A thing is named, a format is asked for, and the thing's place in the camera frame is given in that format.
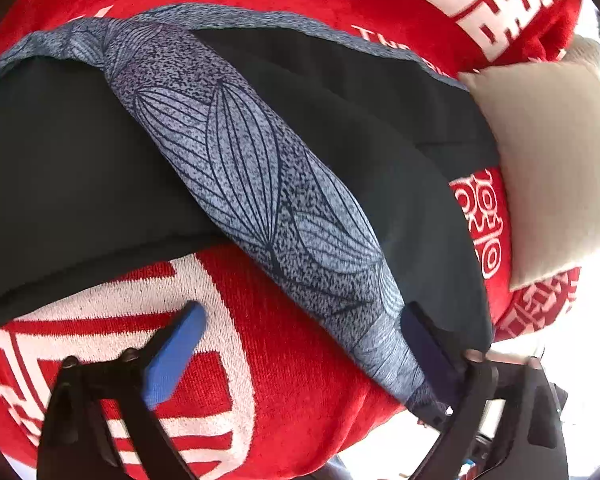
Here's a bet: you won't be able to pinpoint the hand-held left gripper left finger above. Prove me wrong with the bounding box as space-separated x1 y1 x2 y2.
36 301 209 480

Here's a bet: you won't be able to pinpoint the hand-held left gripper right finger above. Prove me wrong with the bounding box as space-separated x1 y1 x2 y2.
401 303 570 480

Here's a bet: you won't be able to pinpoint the black pants with leaf-print lining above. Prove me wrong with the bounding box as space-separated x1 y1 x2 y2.
0 2 501 430

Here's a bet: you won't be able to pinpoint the red blanket with white print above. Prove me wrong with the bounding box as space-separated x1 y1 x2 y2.
0 0 584 480

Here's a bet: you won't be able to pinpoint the beige pillow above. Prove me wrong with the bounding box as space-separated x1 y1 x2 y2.
457 35 600 292

